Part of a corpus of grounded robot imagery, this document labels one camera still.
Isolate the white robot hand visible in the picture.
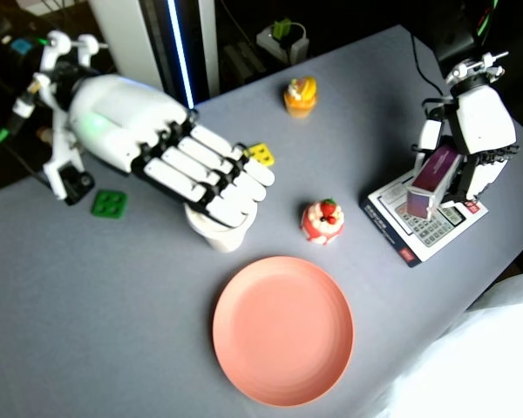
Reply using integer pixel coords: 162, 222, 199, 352
411, 84, 519, 208
68, 73, 276, 230

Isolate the maroon and white box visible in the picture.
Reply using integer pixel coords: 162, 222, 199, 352
405, 145, 463, 220

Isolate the white paper cup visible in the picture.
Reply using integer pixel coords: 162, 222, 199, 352
184, 202, 259, 253

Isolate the white calculator box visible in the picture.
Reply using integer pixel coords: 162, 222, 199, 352
358, 169, 490, 268

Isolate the pink round plate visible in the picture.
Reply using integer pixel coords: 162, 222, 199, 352
212, 255, 355, 408

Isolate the white pillar with blue light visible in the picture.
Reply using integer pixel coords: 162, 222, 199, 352
88, 0, 221, 110

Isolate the green building block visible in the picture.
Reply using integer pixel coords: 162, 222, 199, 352
90, 190, 129, 220

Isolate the yellow building block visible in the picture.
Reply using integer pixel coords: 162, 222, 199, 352
242, 142, 277, 168

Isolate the white power strip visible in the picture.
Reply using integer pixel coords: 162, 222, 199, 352
255, 17, 310, 66

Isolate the orange cupcake toy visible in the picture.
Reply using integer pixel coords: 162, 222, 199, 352
282, 76, 318, 119

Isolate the strawberry cake toy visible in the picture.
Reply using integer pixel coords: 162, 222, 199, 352
299, 198, 345, 246

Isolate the grey table cloth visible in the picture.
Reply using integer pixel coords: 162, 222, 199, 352
0, 24, 523, 418

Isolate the bright white sheet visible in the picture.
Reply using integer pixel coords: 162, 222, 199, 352
374, 268, 523, 418

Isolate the black cable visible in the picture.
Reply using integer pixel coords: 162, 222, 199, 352
409, 32, 446, 98

